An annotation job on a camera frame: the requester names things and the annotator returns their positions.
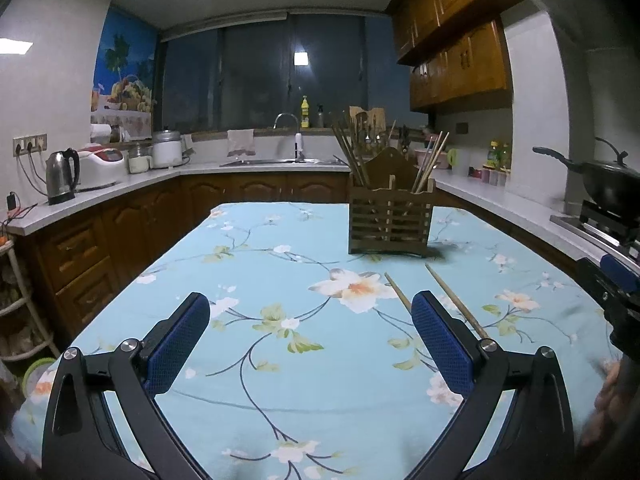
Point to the steel electric kettle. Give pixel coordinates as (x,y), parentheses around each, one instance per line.
(60,175)

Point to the black wok with lid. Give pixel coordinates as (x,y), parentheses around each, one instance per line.
(610,180)

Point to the green cup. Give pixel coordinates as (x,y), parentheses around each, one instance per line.
(452,156)

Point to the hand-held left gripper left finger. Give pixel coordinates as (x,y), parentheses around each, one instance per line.
(177,340)

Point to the dark small bottle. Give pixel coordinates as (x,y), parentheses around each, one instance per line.
(320,117)

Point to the floral light blue tablecloth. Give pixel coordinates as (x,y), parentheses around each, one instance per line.
(300,360)

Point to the hanging dish cloth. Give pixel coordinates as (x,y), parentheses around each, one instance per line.
(241,142)

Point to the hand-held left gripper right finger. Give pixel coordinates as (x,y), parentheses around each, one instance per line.
(442,340)

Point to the white kitchen countertop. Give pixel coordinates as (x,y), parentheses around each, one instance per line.
(125,185)

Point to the dark kitchen window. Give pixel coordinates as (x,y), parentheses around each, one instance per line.
(260,75)

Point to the steel kitchen sink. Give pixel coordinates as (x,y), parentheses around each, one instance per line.
(270,162)

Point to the ceiling light panel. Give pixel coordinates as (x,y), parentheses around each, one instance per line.
(15,45)

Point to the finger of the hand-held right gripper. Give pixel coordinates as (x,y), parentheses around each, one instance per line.
(617,272)

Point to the pink basin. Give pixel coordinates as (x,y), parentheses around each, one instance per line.
(440,160)

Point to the dark sauce bottles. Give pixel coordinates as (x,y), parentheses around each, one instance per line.
(505,156)

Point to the wooden high wall cabinets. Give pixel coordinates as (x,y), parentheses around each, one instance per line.
(440,0)

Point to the short wooden chopstick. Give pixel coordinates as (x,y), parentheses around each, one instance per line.
(397,292)

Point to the bunch of dark chopsticks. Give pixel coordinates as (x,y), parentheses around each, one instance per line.
(350,160)

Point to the tropical fruit wall poster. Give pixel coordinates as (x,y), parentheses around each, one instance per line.
(125,75)

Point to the black charger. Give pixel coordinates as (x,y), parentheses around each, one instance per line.
(12,201)

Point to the white rice cooker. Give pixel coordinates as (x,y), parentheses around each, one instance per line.
(102,167)

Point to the yellow detergent bottle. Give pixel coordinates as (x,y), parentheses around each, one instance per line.
(305,112)

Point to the chrome kitchen faucet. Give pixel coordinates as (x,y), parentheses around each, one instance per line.
(298,142)

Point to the dark wall outlet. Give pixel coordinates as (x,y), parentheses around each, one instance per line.
(462,128)

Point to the row of spice jars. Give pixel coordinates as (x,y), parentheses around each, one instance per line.
(490,176)

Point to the white lidded pot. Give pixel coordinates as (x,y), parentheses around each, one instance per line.
(166,150)

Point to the wooden chopstick holder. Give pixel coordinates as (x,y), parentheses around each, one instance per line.
(390,220)

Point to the knife block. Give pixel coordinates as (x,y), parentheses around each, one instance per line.
(405,142)

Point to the steel range hood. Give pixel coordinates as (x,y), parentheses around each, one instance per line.
(575,5)

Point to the long wooden chopstick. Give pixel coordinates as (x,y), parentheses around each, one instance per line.
(457,300)

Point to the wooden base cabinets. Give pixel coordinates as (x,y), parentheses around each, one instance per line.
(75,260)

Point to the countertop utensil rack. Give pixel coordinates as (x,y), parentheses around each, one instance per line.
(372,125)

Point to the wooden low wall cabinets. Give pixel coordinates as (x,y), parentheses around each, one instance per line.
(470,70)

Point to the white corner shelf rack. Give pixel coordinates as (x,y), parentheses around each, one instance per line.
(17,300)

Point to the paper towel roll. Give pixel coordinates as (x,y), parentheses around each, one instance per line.
(101,134)

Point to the light wooden chopstick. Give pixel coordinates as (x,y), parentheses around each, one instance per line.
(427,165)
(436,162)

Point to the glass storage jar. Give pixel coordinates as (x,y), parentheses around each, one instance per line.
(140,160)

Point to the wall socket strip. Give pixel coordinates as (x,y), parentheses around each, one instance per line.
(30,144)

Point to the green label bottle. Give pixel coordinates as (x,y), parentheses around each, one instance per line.
(495,155)

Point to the green rimmed container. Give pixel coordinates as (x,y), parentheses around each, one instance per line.
(40,375)

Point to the person's right hand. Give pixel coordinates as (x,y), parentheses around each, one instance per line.
(605,400)

